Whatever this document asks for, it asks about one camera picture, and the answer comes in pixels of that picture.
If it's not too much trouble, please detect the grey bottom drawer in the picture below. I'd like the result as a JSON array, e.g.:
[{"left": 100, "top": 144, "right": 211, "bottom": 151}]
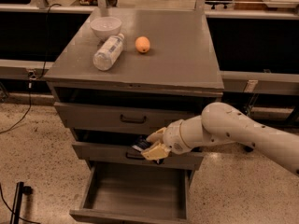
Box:
[{"left": 70, "top": 162, "right": 189, "bottom": 224}]

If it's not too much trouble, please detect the grey middle drawer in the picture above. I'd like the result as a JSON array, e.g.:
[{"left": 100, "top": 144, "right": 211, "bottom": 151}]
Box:
[{"left": 72, "top": 142, "right": 204, "bottom": 170}]

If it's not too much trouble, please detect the clear plastic water bottle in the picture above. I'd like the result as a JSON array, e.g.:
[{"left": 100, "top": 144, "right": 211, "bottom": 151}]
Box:
[{"left": 93, "top": 34, "right": 124, "bottom": 71}]

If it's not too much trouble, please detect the dark blue rxbar wrapper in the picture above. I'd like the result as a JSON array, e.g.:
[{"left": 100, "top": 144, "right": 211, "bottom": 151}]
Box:
[{"left": 132, "top": 136, "right": 151, "bottom": 152}]

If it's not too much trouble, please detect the white ceramic bowl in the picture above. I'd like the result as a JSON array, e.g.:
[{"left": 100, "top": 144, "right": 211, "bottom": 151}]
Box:
[{"left": 90, "top": 17, "right": 122, "bottom": 40}]

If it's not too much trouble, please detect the orange fruit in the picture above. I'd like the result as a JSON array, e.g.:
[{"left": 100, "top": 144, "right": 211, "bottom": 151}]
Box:
[{"left": 135, "top": 36, "right": 150, "bottom": 53}]

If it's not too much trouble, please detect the black stand on floor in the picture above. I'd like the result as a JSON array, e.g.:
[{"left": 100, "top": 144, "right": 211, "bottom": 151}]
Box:
[{"left": 0, "top": 182, "right": 41, "bottom": 224}]

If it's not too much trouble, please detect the black power cable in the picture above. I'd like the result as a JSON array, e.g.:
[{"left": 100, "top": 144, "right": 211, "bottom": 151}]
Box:
[{"left": 0, "top": 3, "right": 64, "bottom": 135}]

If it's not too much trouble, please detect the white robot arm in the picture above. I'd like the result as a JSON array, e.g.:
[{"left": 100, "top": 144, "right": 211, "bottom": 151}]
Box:
[{"left": 142, "top": 102, "right": 299, "bottom": 175}]

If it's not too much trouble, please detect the grey drawer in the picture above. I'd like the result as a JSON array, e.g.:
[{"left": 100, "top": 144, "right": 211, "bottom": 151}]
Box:
[
  {"left": 72, "top": 142, "right": 204, "bottom": 170},
  {"left": 54, "top": 102, "right": 194, "bottom": 135},
  {"left": 70, "top": 162, "right": 189, "bottom": 224}
]

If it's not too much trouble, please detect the grey drawer cabinet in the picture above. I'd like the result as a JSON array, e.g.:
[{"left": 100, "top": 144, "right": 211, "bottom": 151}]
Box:
[{"left": 43, "top": 8, "right": 225, "bottom": 224}]

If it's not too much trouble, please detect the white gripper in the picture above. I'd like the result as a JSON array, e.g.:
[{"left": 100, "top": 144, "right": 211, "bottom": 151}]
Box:
[{"left": 141, "top": 119, "right": 185, "bottom": 161}]

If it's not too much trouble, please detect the grey top drawer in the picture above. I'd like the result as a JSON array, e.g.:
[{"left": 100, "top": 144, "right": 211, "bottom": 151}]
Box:
[{"left": 54, "top": 102, "right": 194, "bottom": 135}]

